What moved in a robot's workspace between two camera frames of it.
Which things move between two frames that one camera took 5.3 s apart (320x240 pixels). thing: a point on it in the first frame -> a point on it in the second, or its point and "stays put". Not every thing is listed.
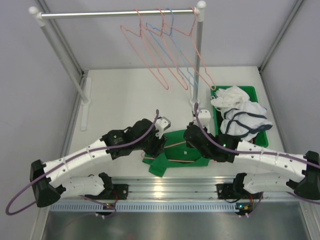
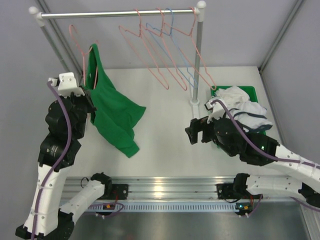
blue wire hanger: x=166 y=43 stays put
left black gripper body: x=157 y=145 -> x=83 y=100
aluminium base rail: x=184 y=189 stays put
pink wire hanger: x=178 y=160 -> x=83 y=59
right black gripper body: x=205 y=153 -> x=225 y=148
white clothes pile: x=242 y=119 stays put
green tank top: x=176 y=153 -> x=114 y=115
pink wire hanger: x=186 y=44 stays put
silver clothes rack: x=84 y=92 stays put
